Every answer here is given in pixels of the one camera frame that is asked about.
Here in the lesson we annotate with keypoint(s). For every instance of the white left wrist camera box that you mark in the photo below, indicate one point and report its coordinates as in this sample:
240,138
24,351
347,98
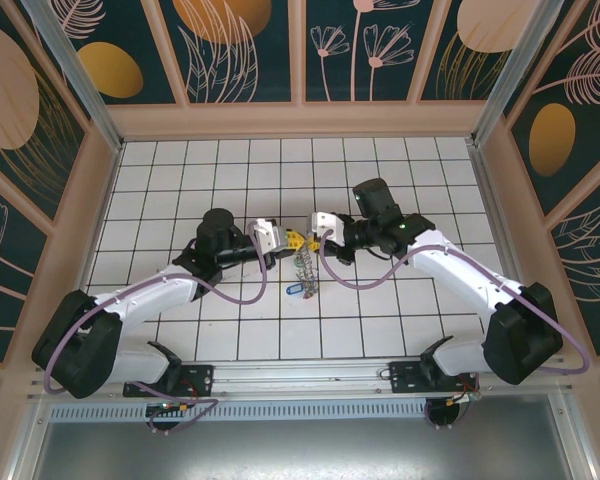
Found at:
264,235

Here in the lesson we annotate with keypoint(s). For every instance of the blue key tag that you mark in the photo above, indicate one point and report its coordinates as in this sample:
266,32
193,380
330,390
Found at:
294,290

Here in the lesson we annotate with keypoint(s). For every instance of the wall panel with pink flowers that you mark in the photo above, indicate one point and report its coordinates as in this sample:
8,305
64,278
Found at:
365,50

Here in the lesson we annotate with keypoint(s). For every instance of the wall panel with yellow oval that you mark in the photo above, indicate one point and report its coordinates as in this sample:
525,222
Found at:
130,40

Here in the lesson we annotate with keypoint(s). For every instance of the wall panel with cream oval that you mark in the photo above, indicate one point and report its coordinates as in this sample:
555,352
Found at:
20,100

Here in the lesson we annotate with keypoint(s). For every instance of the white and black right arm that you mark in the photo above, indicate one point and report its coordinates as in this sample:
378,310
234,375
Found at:
460,270

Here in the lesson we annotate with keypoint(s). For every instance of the wall panel with cream circle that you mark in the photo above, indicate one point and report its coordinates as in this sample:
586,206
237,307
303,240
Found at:
470,45

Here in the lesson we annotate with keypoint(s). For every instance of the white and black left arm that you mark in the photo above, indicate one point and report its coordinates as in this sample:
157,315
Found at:
145,297

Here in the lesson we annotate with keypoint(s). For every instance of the wall panel with feather lines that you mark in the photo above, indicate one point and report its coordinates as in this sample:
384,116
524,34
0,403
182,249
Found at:
590,265

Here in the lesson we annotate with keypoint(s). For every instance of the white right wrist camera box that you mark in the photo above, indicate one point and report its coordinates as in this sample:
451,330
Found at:
325,224

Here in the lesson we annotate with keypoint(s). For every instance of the wall panel with orange circle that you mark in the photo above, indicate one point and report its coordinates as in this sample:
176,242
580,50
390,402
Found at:
225,50

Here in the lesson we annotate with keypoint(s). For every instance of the grey metal sheet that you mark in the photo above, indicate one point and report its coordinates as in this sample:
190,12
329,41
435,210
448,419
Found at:
300,450

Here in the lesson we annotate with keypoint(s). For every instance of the aluminium frame post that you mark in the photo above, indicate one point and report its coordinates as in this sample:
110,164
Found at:
80,85
505,75

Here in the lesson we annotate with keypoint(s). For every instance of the wall panel with single flower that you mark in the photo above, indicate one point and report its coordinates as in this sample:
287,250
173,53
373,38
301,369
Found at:
5,260

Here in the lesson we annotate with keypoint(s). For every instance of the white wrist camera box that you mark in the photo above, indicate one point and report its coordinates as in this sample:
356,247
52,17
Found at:
264,235
325,224

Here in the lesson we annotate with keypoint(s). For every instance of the wall panel with orange oval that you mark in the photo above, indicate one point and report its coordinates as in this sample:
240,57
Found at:
570,100

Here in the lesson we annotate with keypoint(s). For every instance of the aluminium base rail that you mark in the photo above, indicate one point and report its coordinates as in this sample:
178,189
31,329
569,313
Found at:
305,380

